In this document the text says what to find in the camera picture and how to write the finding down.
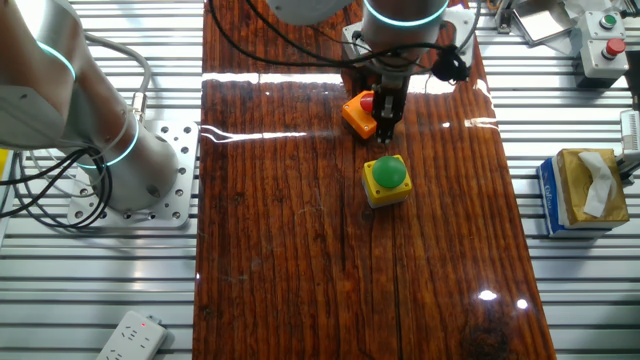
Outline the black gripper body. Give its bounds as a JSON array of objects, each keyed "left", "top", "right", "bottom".
[{"left": 372, "top": 81, "right": 412, "bottom": 127}]

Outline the orange box red button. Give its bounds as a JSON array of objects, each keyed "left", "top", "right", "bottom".
[{"left": 341, "top": 89, "right": 379, "bottom": 141}]

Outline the yellow box green button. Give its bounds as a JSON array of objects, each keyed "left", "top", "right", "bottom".
[{"left": 361, "top": 154, "right": 414, "bottom": 210}]

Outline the brown wooden board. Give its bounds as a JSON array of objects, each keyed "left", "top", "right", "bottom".
[{"left": 192, "top": 0, "right": 557, "bottom": 360}]

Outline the shiny metal plate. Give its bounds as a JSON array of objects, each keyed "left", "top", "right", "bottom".
[{"left": 509, "top": 0, "right": 576, "bottom": 45}]

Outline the blue white tissue pack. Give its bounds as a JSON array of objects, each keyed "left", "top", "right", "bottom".
[{"left": 536, "top": 156, "right": 614, "bottom": 239}]

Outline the gold tissue box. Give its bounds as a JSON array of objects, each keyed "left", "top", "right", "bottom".
[{"left": 555, "top": 147, "right": 631, "bottom": 230}]

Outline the grey box red mushroom button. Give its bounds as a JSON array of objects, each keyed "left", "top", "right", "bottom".
[{"left": 578, "top": 37, "right": 631, "bottom": 81}]

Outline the grey box small green button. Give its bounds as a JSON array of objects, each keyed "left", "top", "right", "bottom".
[{"left": 581, "top": 9, "right": 627, "bottom": 42}]

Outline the white power strip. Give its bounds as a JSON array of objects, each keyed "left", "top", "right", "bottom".
[{"left": 94, "top": 309, "right": 169, "bottom": 360}]

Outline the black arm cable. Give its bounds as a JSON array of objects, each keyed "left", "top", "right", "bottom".
[{"left": 207, "top": 0, "right": 471, "bottom": 84}]

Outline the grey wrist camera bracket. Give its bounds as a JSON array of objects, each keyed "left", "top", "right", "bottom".
[{"left": 442, "top": 7, "right": 476, "bottom": 69}]

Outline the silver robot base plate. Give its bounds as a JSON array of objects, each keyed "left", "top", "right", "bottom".
[{"left": 66, "top": 119, "right": 200, "bottom": 230}]

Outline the silver camera beside tissues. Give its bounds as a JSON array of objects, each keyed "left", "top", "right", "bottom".
[{"left": 615, "top": 108, "right": 640, "bottom": 176}]

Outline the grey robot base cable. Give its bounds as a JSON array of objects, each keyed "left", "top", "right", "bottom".
[{"left": 79, "top": 30, "right": 154, "bottom": 125}]

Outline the black cable bundle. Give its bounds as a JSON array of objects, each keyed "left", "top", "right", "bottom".
[{"left": 0, "top": 144, "right": 115, "bottom": 231}]

